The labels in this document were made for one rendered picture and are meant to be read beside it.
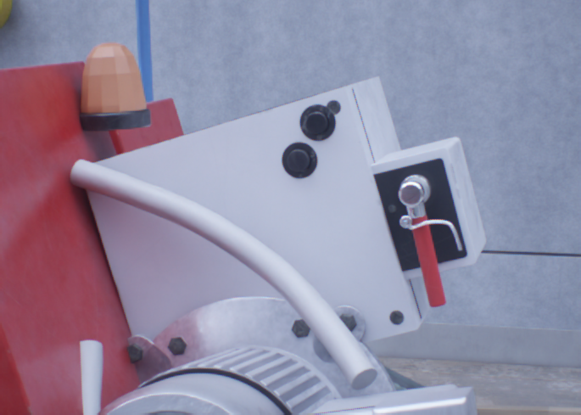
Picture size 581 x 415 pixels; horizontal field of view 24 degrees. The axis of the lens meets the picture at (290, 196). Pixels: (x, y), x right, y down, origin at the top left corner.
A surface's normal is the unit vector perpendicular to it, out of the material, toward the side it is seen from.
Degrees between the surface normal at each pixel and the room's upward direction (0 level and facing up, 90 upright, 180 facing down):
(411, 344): 90
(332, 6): 90
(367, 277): 90
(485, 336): 90
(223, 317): 81
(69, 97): 70
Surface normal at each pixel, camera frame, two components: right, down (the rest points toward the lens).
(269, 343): -0.21, -0.02
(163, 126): 0.93, -0.26
